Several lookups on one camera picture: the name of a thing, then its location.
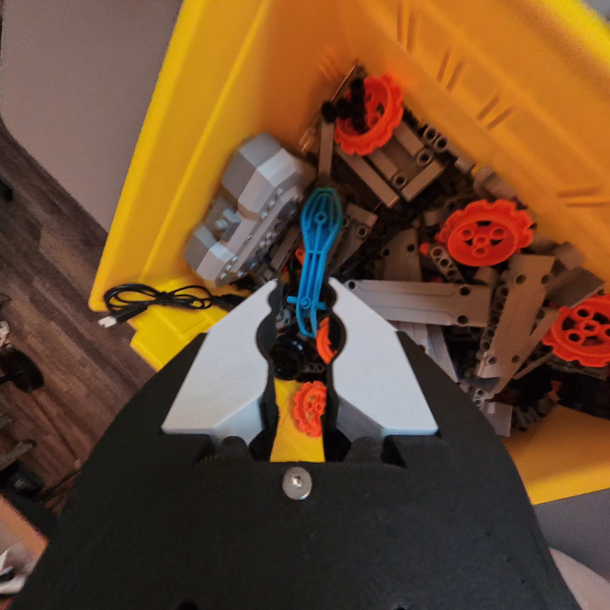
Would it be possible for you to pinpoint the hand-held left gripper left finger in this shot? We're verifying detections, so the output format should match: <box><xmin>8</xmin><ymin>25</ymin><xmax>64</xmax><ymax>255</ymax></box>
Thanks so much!
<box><xmin>160</xmin><ymin>280</ymin><xmax>283</xmax><ymax>462</ymax></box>

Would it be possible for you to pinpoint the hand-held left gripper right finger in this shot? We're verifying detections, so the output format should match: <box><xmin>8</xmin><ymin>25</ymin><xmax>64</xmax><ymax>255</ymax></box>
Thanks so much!
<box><xmin>324</xmin><ymin>277</ymin><xmax>440</xmax><ymax>462</ymax></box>

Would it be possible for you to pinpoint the black spoked wheel rim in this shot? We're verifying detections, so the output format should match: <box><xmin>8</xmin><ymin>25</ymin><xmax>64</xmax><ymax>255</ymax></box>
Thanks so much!
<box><xmin>267</xmin><ymin>334</ymin><xmax>307</xmax><ymax>381</ymax></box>

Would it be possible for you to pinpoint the pile of building pieces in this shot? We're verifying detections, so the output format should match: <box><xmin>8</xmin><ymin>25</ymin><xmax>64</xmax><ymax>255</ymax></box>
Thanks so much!
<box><xmin>267</xmin><ymin>62</ymin><xmax>610</xmax><ymax>437</ymax></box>

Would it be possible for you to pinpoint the yellow plastic bin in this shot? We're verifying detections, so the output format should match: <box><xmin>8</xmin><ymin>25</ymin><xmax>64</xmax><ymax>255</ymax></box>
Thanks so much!
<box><xmin>88</xmin><ymin>0</ymin><xmax>610</xmax><ymax>506</ymax></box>

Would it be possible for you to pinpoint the small orange gear wheel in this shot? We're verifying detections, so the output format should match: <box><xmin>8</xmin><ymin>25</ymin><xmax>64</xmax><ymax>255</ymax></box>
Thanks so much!
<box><xmin>292</xmin><ymin>380</ymin><xmax>329</xmax><ymax>438</ymax></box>
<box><xmin>317</xmin><ymin>317</ymin><xmax>340</xmax><ymax>365</ymax></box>

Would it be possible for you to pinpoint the large orange gear wheel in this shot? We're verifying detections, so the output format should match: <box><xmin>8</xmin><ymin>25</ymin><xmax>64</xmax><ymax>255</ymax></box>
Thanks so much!
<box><xmin>435</xmin><ymin>199</ymin><xmax>535</xmax><ymax>268</ymax></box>
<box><xmin>542</xmin><ymin>295</ymin><xmax>610</xmax><ymax>369</ymax></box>

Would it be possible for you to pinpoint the large grey motor block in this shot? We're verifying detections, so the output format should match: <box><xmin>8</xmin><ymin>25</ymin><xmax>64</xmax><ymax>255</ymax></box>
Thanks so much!
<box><xmin>183</xmin><ymin>132</ymin><xmax>317</xmax><ymax>288</ymax></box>

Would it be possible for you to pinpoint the orange wheel with black pins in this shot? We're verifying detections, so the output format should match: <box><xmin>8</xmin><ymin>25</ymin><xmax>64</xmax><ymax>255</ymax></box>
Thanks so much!
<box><xmin>322</xmin><ymin>74</ymin><xmax>405</xmax><ymax>157</ymax></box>

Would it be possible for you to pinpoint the black USB cable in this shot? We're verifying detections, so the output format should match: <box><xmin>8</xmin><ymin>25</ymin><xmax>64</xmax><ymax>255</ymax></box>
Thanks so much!
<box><xmin>98</xmin><ymin>283</ymin><xmax>248</xmax><ymax>329</ymax></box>

